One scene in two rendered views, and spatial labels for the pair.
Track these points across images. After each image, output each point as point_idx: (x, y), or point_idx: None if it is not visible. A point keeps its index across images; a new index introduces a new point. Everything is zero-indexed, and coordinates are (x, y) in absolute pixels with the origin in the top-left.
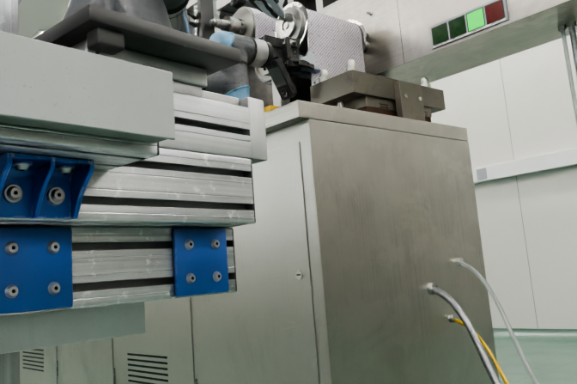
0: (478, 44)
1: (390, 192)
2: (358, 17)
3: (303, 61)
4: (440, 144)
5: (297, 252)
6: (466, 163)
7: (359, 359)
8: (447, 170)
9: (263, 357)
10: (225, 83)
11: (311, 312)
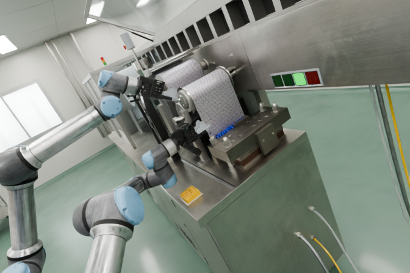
0: None
1: (266, 212)
2: (225, 55)
3: (198, 136)
4: (291, 157)
5: (225, 265)
6: (309, 152)
7: None
8: (298, 167)
9: None
10: (160, 181)
11: None
